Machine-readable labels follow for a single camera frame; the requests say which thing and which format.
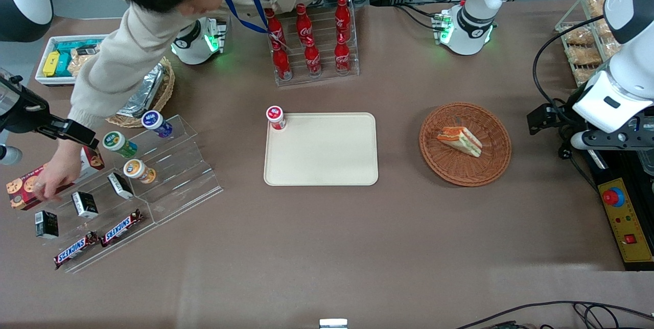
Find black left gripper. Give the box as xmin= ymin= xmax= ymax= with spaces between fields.
xmin=527 ymin=95 xmax=580 ymax=134

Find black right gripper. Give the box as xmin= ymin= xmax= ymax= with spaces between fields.
xmin=0 ymin=76 xmax=99 ymax=149

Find red chocolate cookie box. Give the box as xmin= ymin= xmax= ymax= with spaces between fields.
xmin=6 ymin=146 xmax=105 ymax=211

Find triangular sandwich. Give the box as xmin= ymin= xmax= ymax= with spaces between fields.
xmin=435 ymin=125 xmax=483 ymax=158

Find small black carton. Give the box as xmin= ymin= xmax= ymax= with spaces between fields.
xmin=35 ymin=210 xmax=59 ymax=240
xmin=71 ymin=191 xmax=99 ymax=219
xmin=107 ymin=172 xmax=135 ymax=200

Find beige sleeved forearm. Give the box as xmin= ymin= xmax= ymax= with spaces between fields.
xmin=61 ymin=38 xmax=164 ymax=148

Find aluminium foil tray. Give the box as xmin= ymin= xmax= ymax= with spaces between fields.
xmin=116 ymin=62 xmax=167 ymax=119

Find light wicker basket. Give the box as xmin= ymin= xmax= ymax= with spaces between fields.
xmin=106 ymin=56 xmax=176 ymax=129

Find brown wicker basket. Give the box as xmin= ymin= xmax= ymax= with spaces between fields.
xmin=418 ymin=102 xmax=512 ymax=187

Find beige plastic tray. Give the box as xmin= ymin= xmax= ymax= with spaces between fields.
xmin=263 ymin=112 xmax=379 ymax=186

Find person's bare hand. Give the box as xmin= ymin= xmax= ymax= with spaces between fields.
xmin=32 ymin=139 xmax=85 ymax=202

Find green capped yogurt bottle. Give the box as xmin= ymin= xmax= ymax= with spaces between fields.
xmin=102 ymin=131 xmax=139 ymax=159

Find white plastic bin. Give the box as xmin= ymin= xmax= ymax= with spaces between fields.
xmin=34 ymin=34 xmax=110 ymax=87

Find wrapped cracker pack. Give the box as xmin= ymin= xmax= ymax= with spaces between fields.
xmin=68 ymin=53 xmax=91 ymax=78

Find orange capped yogurt bottle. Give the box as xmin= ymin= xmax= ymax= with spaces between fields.
xmin=123 ymin=159 xmax=157 ymax=185

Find yellow snack bar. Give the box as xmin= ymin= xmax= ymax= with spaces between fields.
xmin=42 ymin=50 xmax=61 ymax=78

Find blue capped yogurt bottle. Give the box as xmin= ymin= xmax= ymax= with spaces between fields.
xmin=141 ymin=110 xmax=175 ymax=139

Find black machine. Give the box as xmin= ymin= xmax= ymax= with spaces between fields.
xmin=582 ymin=148 xmax=654 ymax=272

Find teal snack box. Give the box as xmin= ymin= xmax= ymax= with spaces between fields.
xmin=54 ymin=39 xmax=99 ymax=77

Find clear acrylic stepped stand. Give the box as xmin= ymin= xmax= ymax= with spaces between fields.
xmin=38 ymin=163 xmax=157 ymax=274
xmin=105 ymin=114 xmax=224 ymax=225

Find pastry display rack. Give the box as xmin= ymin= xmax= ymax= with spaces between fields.
xmin=555 ymin=0 xmax=623 ymax=88

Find snickers bar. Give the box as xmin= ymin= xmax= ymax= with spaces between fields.
xmin=100 ymin=209 xmax=144 ymax=248
xmin=53 ymin=231 xmax=99 ymax=270

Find red emergency stop button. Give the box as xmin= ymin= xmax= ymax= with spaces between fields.
xmin=602 ymin=186 xmax=626 ymax=208

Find yellow control panel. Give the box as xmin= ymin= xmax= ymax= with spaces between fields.
xmin=597 ymin=178 xmax=654 ymax=264

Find red capped yogurt bottle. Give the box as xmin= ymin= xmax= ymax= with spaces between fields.
xmin=265 ymin=105 xmax=287 ymax=131

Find red cola bottle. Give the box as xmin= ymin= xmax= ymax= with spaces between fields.
xmin=264 ymin=7 xmax=286 ymax=50
xmin=335 ymin=0 xmax=352 ymax=38
xmin=334 ymin=33 xmax=352 ymax=76
xmin=272 ymin=40 xmax=293 ymax=82
xmin=303 ymin=35 xmax=323 ymax=78
xmin=296 ymin=3 xmax=314 ymax=43

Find clear acrylic bottle rack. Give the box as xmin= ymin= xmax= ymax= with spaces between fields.
xmin=264 ymin=0 xmax=360 ymax=87

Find brown table cover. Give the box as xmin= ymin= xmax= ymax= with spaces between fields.
xmin=0 ymin=1 xmax=654 ymax=329

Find black power cable with plug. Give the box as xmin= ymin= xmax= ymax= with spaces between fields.
xmin=556 ymin=98 xmax=599 ymax=193

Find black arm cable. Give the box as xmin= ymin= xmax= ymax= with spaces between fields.
xmin=532 ymin=14 xmax=616 ymax=115

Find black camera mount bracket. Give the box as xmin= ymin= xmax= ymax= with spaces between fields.
xmin=582 ymin=131 xmax=654 ymax=152

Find black base cable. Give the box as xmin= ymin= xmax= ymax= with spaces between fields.
xmin=392 ymin=4 xmax=441 ymax=32

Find black floor cable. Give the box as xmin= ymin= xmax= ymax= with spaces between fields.
xmin=454 ymin=300 xmax=654 ymax=329

